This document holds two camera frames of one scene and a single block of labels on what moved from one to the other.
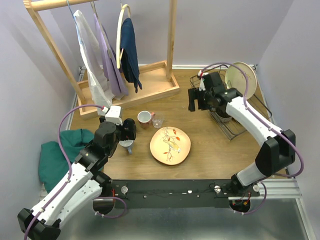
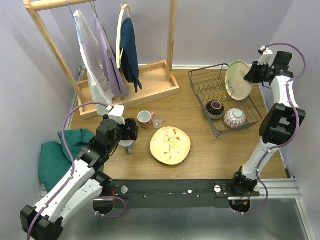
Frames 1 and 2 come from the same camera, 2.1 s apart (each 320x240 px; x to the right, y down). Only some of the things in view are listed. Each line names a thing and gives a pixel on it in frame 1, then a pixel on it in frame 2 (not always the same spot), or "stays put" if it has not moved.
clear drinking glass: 157,120 stays put
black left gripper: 129,129 stays put
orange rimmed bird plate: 170,145 stays put
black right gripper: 193,93 to 251,76
